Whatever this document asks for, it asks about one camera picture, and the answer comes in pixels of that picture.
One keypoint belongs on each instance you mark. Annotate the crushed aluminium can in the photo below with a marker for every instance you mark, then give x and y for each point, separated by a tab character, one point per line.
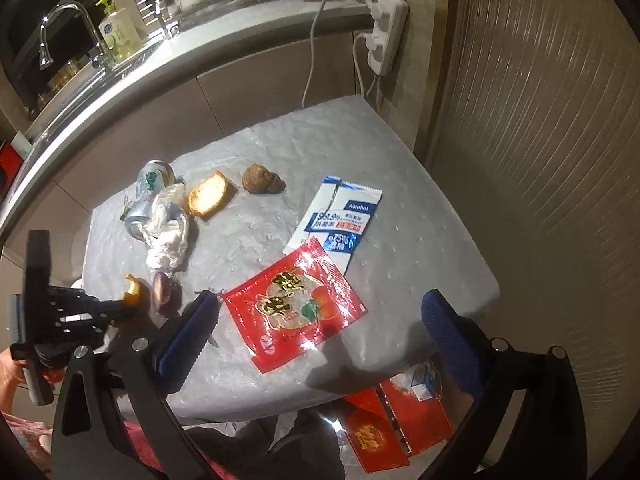
152	178

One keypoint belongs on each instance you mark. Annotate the purple onion piece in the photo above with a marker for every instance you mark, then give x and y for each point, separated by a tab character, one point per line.
166	295

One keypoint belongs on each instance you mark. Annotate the chrome kitchen faucet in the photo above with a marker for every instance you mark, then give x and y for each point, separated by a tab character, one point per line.
68	27

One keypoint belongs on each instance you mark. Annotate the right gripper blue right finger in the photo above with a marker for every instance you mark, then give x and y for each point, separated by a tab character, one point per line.
453	337

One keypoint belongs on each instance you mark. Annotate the red box on floor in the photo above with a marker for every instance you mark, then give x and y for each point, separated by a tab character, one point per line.
399	418

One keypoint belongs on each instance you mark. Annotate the red snack packet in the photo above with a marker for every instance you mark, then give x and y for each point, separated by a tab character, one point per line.
292	306

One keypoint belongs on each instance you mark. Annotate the white padded table cloth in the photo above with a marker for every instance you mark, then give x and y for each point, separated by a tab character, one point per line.
414	242

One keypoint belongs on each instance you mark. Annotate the white power strip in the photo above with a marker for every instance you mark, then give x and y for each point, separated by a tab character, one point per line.
382	43

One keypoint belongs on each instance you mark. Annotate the toasted bread slice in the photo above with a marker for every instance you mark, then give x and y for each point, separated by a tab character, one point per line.
210	195

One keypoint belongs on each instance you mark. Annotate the person's left hand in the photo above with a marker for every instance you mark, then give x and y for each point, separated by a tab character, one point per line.
11	377

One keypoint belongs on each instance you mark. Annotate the blue white alcohol wipes packet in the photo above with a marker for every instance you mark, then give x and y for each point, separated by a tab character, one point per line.
337	217

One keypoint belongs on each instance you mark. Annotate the dish soap pump bottle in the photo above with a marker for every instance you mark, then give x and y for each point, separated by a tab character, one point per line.
118	31

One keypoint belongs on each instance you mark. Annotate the white plastic wrapper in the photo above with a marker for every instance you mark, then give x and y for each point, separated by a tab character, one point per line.
166	232

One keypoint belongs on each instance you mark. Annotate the pink floral sleeve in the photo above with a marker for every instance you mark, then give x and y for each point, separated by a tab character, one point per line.
36	439

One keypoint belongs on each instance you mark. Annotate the grey kitchen countertop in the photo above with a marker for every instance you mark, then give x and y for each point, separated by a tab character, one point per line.
235	35

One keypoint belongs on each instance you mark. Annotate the brown taro root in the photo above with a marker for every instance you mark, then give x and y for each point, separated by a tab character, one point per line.
258	179

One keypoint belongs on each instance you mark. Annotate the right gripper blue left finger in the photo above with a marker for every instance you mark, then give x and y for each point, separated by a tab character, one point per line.
181	340

